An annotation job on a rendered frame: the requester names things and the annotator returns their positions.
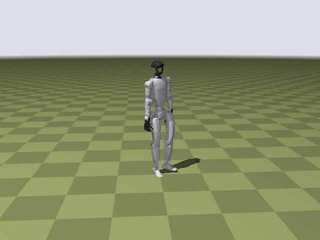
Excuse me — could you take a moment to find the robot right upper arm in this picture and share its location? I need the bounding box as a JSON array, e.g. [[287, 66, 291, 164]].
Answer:
[[144, 80, 154, 105]]

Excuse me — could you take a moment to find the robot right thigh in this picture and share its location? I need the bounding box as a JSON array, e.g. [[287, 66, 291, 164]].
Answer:
[[149, 114, 161, 148]]

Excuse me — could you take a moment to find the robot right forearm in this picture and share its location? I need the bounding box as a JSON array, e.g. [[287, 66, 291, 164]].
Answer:
[[144, 99, 151, 121]]

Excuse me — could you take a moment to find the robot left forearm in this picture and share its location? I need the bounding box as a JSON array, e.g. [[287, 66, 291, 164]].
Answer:
[[167, 97, 174, 112]]

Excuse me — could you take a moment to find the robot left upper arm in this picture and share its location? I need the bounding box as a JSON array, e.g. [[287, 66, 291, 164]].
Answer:
[[165, 76, 173, 99]]

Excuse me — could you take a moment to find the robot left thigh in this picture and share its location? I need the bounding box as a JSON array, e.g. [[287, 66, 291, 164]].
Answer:
[[163, 111, 175, 145]]

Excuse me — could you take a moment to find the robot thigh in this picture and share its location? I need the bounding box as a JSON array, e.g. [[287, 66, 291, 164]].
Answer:
[[149, 114, 161, 148], [163, 111, 175, 145]]

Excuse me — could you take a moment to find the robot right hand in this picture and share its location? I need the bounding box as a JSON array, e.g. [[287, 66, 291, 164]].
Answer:
[[144, 117, 153, 132]]

